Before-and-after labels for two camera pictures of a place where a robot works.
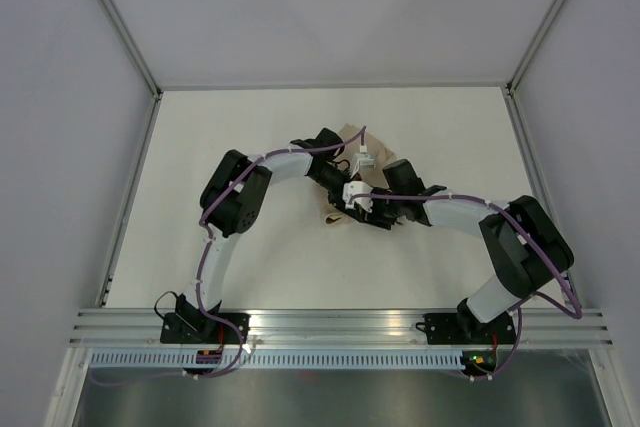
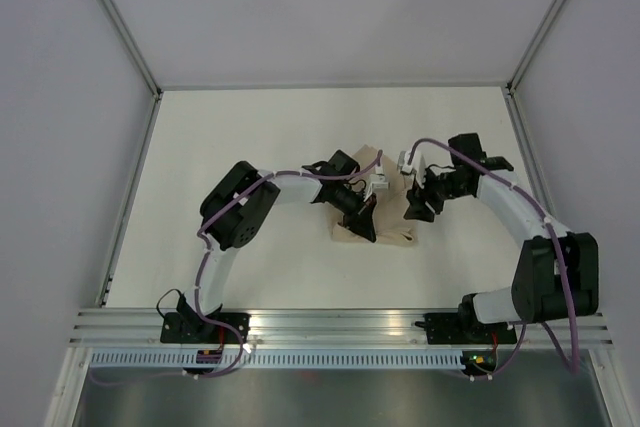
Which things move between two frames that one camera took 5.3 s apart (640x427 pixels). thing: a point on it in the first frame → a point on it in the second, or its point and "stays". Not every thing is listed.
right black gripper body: x=384 y=213 → x=445 y=185
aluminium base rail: x=569 y=328 stays
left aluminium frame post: x=118 y=19 stays
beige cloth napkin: x=359 y=147 → x=389 y=225
